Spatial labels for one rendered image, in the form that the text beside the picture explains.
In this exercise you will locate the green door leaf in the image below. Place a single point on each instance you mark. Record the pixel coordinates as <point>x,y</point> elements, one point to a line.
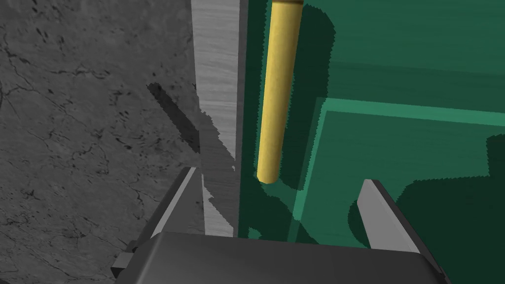
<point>394,79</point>

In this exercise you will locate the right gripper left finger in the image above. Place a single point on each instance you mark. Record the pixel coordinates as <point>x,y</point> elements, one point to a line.
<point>179,207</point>

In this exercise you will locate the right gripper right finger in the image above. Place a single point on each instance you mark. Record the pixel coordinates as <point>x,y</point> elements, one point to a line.
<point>384,221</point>

